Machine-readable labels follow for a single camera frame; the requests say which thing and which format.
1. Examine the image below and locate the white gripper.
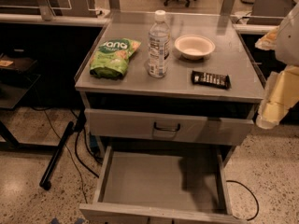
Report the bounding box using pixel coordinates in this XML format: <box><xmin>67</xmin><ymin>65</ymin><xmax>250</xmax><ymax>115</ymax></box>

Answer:
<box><xmin>255</xmin><ymin>4</ymin><xmax>299</xmax><ymax>129</ymax></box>

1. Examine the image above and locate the black rxbar chocolate bar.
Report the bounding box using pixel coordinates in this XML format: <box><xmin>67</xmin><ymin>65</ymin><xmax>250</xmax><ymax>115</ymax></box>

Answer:
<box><xmin>191</xmin><ymin>71</ymin><xmax>231</xmax><ymax>90</ymax></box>

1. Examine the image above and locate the closed grey top drawer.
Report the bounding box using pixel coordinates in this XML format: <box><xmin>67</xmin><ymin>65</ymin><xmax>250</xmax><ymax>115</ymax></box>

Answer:
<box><xmin>85</xmin><ymin>108</ymin><xmax>253</xmax><ymax>146</ymax></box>

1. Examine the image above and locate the grey metal drawer cabinet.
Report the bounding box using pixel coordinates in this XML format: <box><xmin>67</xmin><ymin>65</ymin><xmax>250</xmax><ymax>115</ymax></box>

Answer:
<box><xmin>74</xmin><ymin>10</ymin><xmax>273</xmax><ymax>224</ymax></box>

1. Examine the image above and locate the open grey middle drawer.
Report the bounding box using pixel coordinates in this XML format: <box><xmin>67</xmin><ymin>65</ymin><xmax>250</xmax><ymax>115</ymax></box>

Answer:
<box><xmin>79</xmin><ymin>146</ymin><xmax>247</xmax><ymax>224</ymax></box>

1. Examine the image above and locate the white paper bowl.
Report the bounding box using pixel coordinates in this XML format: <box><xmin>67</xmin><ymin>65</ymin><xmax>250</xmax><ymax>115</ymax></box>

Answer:
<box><xmin>175</xmin><ymin>35</ymin><xmax>216</xmax><ymax>61</ymax></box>

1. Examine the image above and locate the clear plastic water bottle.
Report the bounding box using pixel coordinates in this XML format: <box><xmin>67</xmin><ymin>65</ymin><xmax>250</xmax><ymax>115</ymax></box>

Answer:
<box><xmin>148</xmin><ymin>10</ymin><xmax>171</xmax><ymax>78</ymax></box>

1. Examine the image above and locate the green chip bag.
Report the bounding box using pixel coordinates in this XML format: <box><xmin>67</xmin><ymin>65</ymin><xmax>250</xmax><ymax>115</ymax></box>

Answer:
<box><xmin>90</xmin><ymin>38</ymin><xmax>141</xmax><ymax>79</ymax></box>

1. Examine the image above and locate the black stand leg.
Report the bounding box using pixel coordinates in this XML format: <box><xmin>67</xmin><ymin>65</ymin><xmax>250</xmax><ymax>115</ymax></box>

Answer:
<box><xmin>39</xmin><ymin>112</ymin><xmax>86</xmax><ymax>190</ymax></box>

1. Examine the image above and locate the dark side table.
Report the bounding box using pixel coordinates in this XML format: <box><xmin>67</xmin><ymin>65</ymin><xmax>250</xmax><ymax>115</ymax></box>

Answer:
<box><xmin>0</xmin><ymin>49</ymin><xmax>41</xmax><ymax>149</ymax></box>

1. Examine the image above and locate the black cable right floor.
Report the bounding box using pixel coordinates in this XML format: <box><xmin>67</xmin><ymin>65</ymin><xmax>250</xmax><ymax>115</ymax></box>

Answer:
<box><xmin>225</xmin><ymin>179</ymin><xmax>260</xmax><ymax>222</ymax></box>

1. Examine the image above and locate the black drawer handle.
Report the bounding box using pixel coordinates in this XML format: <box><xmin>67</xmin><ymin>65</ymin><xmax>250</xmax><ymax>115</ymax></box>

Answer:
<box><xmin>153</xmin><ymin>122</ymin><xmax>181</xmax><ymax>133</ymax></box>

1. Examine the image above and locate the black floor cable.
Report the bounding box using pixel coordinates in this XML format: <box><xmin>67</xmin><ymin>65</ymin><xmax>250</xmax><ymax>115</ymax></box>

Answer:
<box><xmin>32</xmin><ymin>105</ymin><xmax>104</xmax><ymax>203</ymax></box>

